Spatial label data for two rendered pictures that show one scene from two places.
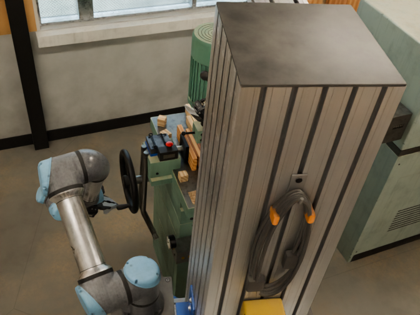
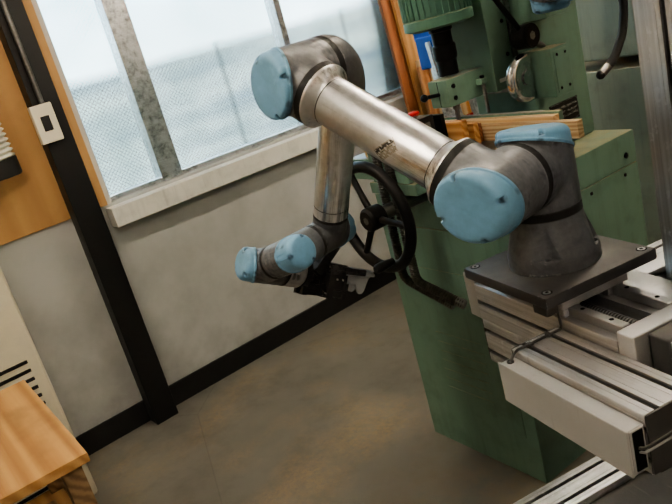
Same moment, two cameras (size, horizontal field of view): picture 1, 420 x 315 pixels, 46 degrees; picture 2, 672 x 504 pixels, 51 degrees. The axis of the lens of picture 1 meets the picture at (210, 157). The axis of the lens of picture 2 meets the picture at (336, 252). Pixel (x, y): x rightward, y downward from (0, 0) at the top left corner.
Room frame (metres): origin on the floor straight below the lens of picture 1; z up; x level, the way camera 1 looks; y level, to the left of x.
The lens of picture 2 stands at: (-0.15, 0.65, 1.28)
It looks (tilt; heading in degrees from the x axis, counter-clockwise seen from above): 18 degrees down; 353
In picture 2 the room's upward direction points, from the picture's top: 16 degrees counter-clockwise
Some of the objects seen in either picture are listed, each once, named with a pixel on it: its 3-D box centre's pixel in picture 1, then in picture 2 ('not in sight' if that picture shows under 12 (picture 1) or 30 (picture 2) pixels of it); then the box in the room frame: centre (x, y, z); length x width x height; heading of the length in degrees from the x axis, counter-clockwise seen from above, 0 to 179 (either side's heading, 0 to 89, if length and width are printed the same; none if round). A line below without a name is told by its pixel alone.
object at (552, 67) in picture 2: not in sight; (548, 71); (1.58, -0.20, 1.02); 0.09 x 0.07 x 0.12; 24
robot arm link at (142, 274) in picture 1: (140, 279); (535, 165); (0.91, 0.18, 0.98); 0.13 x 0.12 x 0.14; 124
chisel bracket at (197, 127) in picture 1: (209, 131); (459, 90); (1.65, 0.01, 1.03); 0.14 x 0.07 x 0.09; 114
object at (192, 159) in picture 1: (186, 147); (434, 135); (1.63, 0.11, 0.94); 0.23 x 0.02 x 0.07; 24
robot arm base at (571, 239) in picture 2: (142, 297); (549, 231); (0.91, 0.17, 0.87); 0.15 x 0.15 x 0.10
